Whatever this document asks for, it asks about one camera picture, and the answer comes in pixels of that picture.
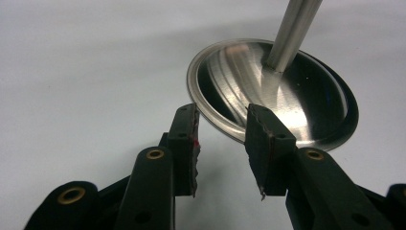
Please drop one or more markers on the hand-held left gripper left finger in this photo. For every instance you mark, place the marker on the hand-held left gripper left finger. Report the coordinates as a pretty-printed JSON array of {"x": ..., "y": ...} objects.
[{"x": 150, "y": 185}]

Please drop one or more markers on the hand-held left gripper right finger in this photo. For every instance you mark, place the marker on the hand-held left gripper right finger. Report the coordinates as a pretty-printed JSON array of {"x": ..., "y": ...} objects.
[{"x": 277, "y": 159}]

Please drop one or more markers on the steel utensil stand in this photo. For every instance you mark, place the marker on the steel utensil stand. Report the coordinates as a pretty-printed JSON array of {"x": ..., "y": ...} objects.
[{"x": 287, "y": 92}]

